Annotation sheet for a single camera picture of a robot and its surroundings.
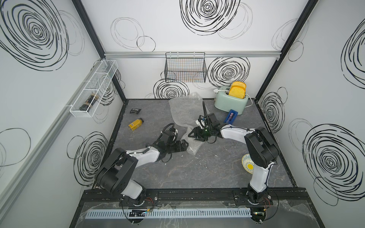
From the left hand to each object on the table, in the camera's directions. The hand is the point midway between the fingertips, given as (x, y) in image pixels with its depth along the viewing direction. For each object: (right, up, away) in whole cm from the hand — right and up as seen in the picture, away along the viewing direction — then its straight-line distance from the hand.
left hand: (183, 145), depth 89 cm
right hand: (+5, +5, +1) cm, 7 cm away
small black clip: (-38, +22, +22) cm, 49 cm away
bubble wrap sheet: (+6, +1, -3) cm, 7 cm away
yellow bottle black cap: (-34, +12, +12) cm, 39 cm away
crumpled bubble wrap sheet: (+3, +22, +23) cm, 32 cm away
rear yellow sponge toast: (+40, +41, +10) cm, 58 cm away
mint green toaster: (+30, +29, +14) cm, 44 cm away
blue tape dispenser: (+35, +18, +13) cm, 41 cm away
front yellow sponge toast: (+38, +35, +10) cm, 53 cm away
